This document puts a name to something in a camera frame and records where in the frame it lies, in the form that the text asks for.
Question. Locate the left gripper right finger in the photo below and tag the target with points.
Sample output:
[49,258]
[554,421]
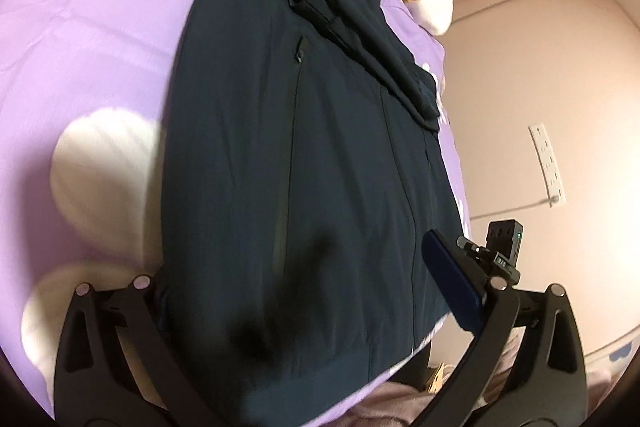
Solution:
[524,365]

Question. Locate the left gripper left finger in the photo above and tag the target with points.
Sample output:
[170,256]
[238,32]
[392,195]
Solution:
[93,383]

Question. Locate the dark navy zip jacket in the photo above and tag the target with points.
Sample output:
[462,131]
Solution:
[302,170]

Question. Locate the purple floral bed sheet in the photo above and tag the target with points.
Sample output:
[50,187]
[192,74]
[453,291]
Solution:
[85,86]

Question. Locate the white wall power strip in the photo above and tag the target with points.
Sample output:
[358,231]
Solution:
[548,164]

